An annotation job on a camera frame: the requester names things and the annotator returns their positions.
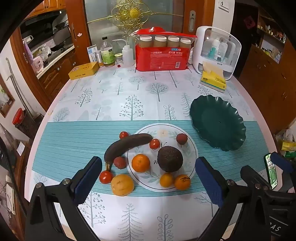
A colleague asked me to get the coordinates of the black wok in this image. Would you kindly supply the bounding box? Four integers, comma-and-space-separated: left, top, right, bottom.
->
50, 40, 74, 52

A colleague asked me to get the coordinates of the dark avocado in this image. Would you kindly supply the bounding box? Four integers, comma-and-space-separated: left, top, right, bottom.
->
157, 146, 184, 173

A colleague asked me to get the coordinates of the white squeeze bottle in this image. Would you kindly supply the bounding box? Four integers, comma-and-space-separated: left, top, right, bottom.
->
112, 39, 134, 67

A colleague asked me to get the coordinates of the metal door handle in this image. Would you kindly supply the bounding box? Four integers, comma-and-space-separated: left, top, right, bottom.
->
188, 10, 196, 32

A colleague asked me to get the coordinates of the white floral plate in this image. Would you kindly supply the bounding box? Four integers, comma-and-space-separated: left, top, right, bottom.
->
127, 123, 198, 192

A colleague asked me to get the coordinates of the yellow tin box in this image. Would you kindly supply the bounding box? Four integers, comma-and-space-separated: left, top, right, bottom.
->
68, 61, 98, 81

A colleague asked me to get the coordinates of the dark green scalloped plate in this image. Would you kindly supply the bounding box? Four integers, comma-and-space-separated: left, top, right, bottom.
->
189, 95, 247, 152

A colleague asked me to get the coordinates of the overripe dark banana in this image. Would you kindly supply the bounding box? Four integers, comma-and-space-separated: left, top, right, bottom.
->
104, 133, 153, 172

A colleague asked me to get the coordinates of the large yellow orange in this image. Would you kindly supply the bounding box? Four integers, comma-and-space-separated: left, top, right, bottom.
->
111, 174, 135, 197

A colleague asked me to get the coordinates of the pink box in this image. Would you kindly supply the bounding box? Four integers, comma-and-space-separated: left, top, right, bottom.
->
32, 57, 44, 72

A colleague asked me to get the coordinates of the red plastic package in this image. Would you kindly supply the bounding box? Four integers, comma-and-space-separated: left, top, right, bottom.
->
135, 27, 198, 72

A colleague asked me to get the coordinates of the brown wooden cupboard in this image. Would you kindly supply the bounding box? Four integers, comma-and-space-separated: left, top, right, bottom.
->
238, 44, 296, 137

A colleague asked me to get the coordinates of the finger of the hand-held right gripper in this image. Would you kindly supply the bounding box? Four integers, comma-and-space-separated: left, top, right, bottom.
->
270, 151, 296, 193
240, 165, 273, 192

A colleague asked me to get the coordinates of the wooden picture frame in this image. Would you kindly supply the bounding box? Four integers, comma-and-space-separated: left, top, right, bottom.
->
0, 74, 15, 118

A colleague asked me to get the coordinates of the glass bottle green label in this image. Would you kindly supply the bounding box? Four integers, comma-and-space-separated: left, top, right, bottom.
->
100, 36, 115, 67

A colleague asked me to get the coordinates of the wooden shelf with items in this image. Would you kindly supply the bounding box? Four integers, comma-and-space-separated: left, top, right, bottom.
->
255, 9, 287, 65

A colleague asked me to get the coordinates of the white plastic bag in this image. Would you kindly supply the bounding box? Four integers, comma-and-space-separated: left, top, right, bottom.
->
279, 128, 295, 141

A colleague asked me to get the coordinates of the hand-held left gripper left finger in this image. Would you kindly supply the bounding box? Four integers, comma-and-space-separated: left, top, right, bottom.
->
24, 156, 102, 241

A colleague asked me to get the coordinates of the wooden kitchen cabinet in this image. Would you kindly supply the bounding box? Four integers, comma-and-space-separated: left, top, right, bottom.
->
37, 50, 78, 98

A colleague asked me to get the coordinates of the yellow packet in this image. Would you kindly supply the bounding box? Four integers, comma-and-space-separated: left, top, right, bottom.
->
281, 140, 296, 152

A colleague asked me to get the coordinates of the dark woven basket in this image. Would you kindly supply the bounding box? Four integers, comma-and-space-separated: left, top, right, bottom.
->
15, 112, 44, 139

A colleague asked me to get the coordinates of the purple hanging cloth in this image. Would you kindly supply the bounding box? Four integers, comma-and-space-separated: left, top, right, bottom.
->
23, 38, 31, 64

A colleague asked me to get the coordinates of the red paper decoration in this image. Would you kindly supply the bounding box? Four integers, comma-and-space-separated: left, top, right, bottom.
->
244, 16, 256, 29

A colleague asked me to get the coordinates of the medium orange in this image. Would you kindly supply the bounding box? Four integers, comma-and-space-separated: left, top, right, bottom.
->
131, 153, 151, 173

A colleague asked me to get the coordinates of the small orange with stem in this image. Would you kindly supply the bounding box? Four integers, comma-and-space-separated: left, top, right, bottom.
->
174, 174, 191, 191

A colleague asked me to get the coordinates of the teal bottle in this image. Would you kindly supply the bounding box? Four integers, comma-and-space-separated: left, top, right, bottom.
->
208, 38, 220, 59

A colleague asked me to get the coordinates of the white blue carton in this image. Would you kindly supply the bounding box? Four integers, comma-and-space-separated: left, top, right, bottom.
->
87, 45, 99, 63

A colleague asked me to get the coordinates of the white wall switch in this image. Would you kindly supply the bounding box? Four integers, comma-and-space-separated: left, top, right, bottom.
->
218, 0, 230, 12

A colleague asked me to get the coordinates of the white storage box clear lid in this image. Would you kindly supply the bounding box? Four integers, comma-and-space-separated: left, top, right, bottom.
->
191, 26, 242, 81

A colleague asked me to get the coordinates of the red bin lid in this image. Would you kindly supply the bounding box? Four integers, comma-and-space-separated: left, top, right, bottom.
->
12, 108, 25, 126

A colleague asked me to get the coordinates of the metal pole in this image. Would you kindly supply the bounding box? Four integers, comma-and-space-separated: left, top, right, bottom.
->
6, 58, 35, 116

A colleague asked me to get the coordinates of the red lychee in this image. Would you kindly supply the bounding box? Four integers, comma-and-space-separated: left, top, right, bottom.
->
113, 156, 127, 169
176, 133, 188, 147

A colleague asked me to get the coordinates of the wooden wall cabinet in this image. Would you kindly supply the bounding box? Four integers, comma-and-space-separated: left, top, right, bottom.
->
28, 0, 66, 18

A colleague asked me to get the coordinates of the yellow tissue pack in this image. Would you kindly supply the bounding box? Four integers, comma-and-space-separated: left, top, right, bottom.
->
199, 61, 226, 93

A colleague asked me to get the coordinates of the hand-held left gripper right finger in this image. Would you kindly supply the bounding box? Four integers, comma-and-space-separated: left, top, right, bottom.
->
195, 157, 271, 241

